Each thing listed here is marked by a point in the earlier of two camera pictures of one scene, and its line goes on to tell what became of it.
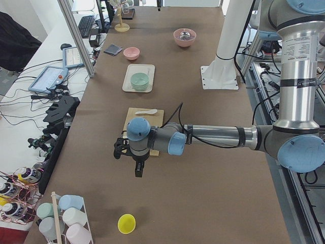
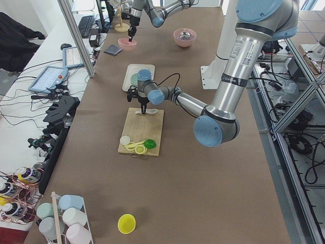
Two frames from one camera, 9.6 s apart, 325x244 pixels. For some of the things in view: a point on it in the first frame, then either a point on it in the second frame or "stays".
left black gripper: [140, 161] → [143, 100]
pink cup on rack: [77, 234] stays
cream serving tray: [139, 78] stays
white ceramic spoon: [148, 112] stays
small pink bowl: [131, 53] → [124, 43]
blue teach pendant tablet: [47, 79] stays
